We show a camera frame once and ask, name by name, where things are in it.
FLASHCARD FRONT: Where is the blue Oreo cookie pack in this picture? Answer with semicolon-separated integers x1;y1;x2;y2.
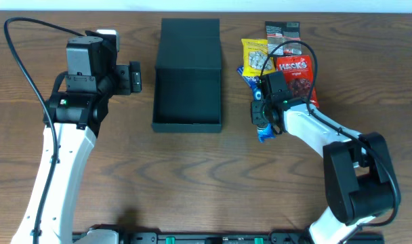
252;87;275;143

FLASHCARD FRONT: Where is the dark green box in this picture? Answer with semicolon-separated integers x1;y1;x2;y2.
151;18;222;133

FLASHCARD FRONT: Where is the black snack packet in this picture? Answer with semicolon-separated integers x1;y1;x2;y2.
265;21;302;56

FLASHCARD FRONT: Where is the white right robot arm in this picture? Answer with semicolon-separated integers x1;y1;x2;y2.
251;72;401;243

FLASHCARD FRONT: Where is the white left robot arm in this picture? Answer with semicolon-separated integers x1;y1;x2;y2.
12;29;142;243

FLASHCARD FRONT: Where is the red Hacks candy bag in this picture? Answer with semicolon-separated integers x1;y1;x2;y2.
276;55;314;98

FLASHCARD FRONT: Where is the yellow snack bag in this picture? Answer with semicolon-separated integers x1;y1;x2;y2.
241;39;276;77

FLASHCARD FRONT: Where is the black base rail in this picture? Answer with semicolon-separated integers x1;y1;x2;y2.
72;223;386;244

